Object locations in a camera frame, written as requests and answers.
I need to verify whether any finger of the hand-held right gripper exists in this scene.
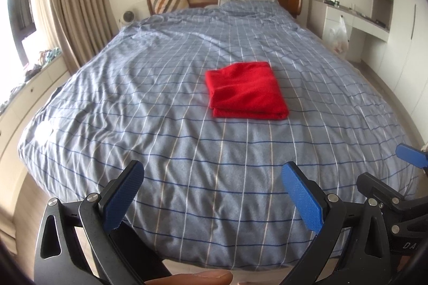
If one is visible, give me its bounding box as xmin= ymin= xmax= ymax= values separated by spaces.
xmin=356 ymin=173 xmax=410 ymax=209
xmin=395 ymin=144 xmax=428 ymax=172

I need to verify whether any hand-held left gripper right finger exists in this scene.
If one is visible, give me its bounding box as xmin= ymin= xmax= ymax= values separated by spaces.
xmin=281 ymin=162 xmax=400 ymax=285

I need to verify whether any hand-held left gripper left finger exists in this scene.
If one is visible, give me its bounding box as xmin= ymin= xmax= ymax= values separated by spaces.
xmin=34 ymin=161 xmax=148 ymax=285

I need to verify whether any red towel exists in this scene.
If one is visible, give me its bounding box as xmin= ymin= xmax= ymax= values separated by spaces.
xmin=205 ymin=61 xmax=289 ymax=121

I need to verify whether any pile of clothes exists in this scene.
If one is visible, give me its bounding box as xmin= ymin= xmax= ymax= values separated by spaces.
xmin=0 ymin=48 xmax=62 ymax=112

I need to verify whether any person's left hand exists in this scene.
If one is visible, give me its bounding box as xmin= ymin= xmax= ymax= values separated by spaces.
xmin=144 ymin=269 xmax=234 ymax=285

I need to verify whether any blue plaid duvet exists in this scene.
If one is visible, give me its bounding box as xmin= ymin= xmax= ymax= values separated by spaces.
xmin=18 ymin=1 xmax=422 ymax=272

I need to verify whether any white wardrobe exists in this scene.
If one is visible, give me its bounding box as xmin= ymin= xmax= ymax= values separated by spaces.
xmin=371 ymin=0 xmax=428 ymax=152

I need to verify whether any cream low cabinet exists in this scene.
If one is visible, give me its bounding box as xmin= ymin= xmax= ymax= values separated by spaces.
xmin=0 ymin=51 xmax=81 ymax=172

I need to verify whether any translucent plastic bag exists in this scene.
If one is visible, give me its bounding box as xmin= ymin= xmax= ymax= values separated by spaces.
xmin=329 ymin=15 xmax=350 ymax=53

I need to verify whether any white built-in desk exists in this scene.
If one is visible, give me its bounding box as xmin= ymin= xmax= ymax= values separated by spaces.
xmin=307 ymin=0 xmax=392 ymax=63

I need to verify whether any beige curtain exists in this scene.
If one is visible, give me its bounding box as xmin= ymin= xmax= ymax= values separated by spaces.
xmin=30 ymin=0 xmax=119 ymax=75

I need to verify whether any striped cushion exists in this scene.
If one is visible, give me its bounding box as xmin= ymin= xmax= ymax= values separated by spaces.
xmin=150 ymin=0 xmax=189 ymax=16

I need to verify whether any dark framed window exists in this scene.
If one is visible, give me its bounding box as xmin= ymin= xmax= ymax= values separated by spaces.
xmin=0 ymin=0 xmax=37 ymax=52

